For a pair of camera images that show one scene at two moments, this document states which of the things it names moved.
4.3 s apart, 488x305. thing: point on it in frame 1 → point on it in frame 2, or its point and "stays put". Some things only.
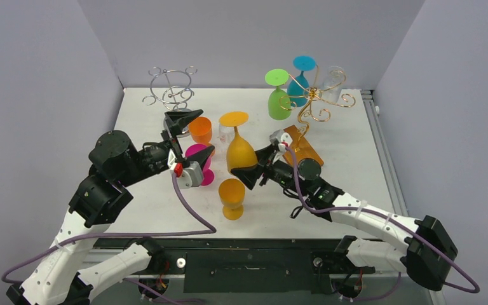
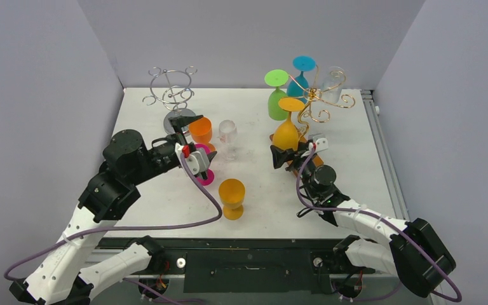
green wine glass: x=279 y=106 stays put
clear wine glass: x=333 y=83 stays put
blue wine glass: x=298 y=88 stays put
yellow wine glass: x=241 y=152 → x=286 y=133
